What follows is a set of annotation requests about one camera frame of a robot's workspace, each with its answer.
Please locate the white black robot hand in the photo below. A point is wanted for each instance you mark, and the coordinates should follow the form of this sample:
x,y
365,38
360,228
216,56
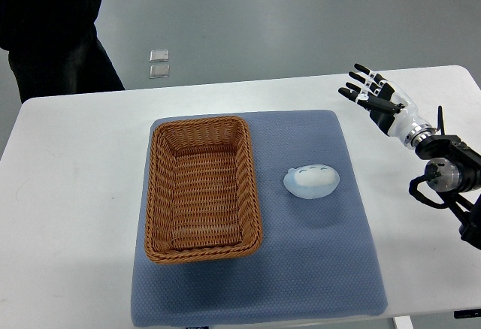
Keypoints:
x,y
389,107

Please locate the light blue plush toy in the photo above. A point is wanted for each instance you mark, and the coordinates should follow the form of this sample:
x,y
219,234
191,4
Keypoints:
x,y
311,181

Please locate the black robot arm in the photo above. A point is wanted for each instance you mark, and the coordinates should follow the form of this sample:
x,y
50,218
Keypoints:
x,y
452,169

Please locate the brown wicker basket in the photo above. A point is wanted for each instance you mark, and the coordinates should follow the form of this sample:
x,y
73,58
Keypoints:
x,y
202,199

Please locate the blue quilted mat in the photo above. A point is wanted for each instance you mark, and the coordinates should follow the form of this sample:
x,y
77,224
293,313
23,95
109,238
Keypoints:
x,y
317,258

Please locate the black table control panel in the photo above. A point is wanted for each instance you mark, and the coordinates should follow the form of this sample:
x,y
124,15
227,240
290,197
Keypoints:
x,y
468,313

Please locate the upper floor socket plate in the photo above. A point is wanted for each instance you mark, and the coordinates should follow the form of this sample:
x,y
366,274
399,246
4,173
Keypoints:
x,y
159,55

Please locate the person in black clothes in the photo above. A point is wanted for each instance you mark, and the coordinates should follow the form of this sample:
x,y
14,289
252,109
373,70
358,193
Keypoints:
x,y
53,48

